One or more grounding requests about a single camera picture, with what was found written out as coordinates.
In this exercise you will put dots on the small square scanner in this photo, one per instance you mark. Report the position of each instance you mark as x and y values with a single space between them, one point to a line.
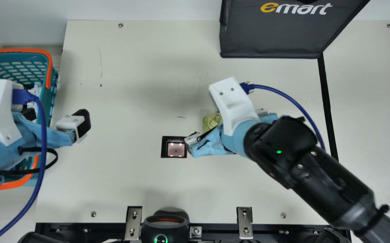
176 149

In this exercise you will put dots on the dark grey bag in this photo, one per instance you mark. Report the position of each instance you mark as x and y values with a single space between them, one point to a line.
282 33

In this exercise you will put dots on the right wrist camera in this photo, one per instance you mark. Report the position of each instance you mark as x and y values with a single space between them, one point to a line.
232 101

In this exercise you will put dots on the gold rectangular tin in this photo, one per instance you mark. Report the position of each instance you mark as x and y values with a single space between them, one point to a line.
212 122

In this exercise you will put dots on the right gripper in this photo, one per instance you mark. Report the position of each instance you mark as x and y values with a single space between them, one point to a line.
215 146

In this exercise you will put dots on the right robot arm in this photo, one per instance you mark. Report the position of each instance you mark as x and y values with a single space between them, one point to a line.
316 175

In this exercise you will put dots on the black device with green light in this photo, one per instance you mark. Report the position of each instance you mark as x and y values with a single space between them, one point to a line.
164 229

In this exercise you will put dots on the teal shopping basket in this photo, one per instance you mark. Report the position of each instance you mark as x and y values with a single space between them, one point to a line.
12 67

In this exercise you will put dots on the black strip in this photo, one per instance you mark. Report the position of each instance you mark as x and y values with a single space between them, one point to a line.
326 101

